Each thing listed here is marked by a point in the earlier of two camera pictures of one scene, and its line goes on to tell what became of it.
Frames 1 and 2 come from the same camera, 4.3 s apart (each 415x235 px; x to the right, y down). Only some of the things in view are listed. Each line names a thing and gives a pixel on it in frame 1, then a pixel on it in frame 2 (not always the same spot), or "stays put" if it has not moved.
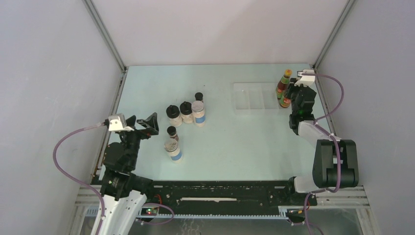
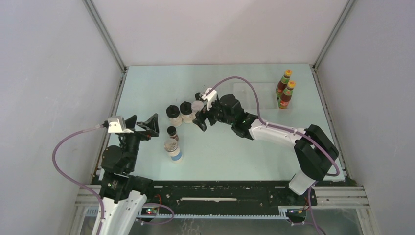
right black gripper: [291, 87] to [200, 119]
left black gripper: [151, 126] stays put
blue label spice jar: [198, 111] stays put
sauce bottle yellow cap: [283, 84] stays put
